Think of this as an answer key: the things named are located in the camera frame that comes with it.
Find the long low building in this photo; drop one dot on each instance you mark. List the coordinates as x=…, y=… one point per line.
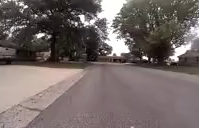
x=112, y=59

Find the grey asphalt road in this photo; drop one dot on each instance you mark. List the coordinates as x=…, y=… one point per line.
x=120, y=93

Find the grass strip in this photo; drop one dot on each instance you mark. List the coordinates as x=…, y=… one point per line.
x=53, y=65

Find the large dark tree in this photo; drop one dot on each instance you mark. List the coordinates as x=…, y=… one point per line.
x=53, y=43

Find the large green tree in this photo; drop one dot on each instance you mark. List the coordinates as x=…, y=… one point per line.
x=157, y=30

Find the pale concrete kerb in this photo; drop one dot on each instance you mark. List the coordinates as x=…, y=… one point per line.
x=30, y=106

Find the pale concrete driveway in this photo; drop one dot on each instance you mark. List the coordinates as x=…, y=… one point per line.
x=20, y=83

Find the grass verge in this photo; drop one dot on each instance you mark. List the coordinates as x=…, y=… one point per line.
x=187, y=70

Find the low house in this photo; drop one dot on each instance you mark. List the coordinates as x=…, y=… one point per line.
x=193, y=57

